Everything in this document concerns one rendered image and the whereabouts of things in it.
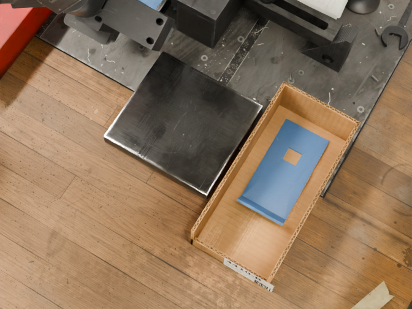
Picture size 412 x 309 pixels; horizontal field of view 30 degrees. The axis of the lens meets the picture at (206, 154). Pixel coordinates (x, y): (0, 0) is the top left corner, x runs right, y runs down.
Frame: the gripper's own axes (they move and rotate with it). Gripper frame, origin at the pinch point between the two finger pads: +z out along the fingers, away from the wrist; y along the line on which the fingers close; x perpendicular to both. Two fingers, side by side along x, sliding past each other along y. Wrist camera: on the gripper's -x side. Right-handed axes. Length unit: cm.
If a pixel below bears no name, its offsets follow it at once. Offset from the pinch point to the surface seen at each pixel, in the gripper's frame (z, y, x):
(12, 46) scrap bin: 0.8, -13.0, 12.6
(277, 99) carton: 4.1, -1.5, -24.3
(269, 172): 4.8, -11.1, -28.2
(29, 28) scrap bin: 3.2, -9.8, 12.6
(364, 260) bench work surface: 3.6, -15.0, -45.4
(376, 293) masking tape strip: 2, -18, -49
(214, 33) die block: 8.0, 2.1, -11.3
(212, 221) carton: 0.1, -20.1, -24.9
